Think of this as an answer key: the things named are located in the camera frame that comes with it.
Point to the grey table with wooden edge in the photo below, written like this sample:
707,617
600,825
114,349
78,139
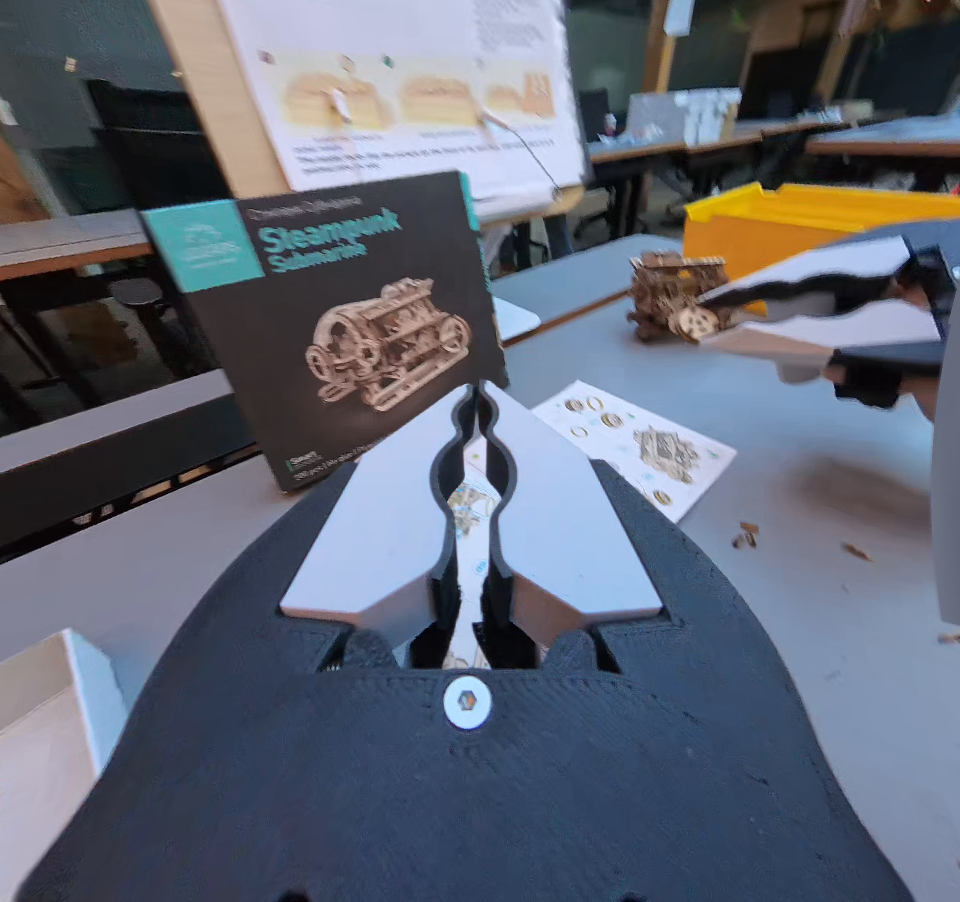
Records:
570,272

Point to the dark round stool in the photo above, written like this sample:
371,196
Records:
135,291

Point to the long wooden background table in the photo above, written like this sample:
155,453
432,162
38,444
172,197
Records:
675,149

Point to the yellow plastic bin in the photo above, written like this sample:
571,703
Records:
750,235

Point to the white instruction poster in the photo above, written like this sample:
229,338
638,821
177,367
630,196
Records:
390,17

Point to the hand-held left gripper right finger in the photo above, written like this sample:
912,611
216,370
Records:
570,542

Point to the round wooden gear piece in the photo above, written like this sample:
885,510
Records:
691,323

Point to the white instruction booklet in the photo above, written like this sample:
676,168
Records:
701,467

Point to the scattered wood chips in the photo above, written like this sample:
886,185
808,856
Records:
745,538

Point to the white boxes on background table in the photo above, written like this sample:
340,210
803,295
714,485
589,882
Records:
682,115

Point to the wooden mechanical model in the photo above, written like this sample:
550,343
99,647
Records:
660,287

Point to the black model kit box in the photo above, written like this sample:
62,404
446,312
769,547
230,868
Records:
337,280

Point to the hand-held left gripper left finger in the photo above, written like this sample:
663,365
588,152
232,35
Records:
375,542

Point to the grey table with black edge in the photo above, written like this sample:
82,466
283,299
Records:
112,422

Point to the wooden post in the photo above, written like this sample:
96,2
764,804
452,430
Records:
664,55
847,32

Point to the white cardboard box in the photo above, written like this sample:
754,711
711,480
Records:
97,684

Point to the grey desk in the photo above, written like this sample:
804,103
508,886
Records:
787,617

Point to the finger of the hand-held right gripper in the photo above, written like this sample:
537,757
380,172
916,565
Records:
847,328
832,265

